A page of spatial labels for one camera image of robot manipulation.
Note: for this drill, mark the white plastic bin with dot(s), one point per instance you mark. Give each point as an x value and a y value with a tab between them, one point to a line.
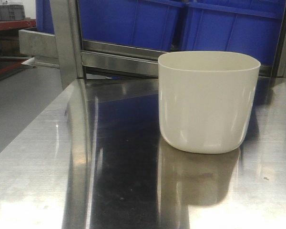
205	99

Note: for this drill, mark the stainless steel shelf rack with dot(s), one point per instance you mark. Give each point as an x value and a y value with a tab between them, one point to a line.
76	56

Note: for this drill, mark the blue crate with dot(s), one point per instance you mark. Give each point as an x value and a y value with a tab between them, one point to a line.
251	27
44	21
139	23

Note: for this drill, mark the blue crate far left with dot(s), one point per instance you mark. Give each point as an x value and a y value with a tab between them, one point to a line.
44	21

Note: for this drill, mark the blue crate right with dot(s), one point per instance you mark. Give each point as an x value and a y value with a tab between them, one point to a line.
251	27

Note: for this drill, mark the red storage rack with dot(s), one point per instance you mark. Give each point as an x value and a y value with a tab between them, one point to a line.
10	57

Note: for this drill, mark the grey crate background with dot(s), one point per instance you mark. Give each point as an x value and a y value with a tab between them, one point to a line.
12	12

